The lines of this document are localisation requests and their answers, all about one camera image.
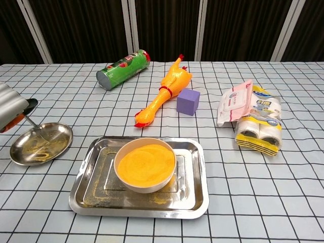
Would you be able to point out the yellow-orange powder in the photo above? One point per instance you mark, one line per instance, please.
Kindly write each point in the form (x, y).
(146, 164)

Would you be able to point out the yellow white bag rolls pack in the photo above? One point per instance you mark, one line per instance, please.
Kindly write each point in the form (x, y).
(265, 108)

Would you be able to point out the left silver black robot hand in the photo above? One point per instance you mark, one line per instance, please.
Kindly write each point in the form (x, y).
(10, 106)

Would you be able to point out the blue checked tablecloth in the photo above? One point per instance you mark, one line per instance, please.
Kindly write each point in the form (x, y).
(253, 189)

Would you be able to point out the white bowl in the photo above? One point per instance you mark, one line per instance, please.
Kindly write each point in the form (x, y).
(144, 189)

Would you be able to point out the dark folding screen white frames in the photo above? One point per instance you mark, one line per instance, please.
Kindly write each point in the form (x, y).
(83, 27)

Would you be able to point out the rectangular metal tray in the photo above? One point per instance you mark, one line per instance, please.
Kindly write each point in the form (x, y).
(189, 182)

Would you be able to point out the small metal spoon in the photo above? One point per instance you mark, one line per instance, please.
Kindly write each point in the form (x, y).
(31, 122)

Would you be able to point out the pink wet wipes pack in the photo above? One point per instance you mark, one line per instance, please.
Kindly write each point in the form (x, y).
(233, 103)

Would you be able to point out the green chips can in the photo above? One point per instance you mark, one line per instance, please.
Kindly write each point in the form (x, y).
(121, 71)

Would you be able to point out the yellow rubber chicken toy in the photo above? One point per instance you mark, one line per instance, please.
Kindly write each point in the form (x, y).
(174, 76)

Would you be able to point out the purple foam cube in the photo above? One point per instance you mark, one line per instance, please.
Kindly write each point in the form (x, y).
(187, 102)

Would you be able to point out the round metal plate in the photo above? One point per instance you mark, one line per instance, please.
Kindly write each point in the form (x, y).
(60, 136)

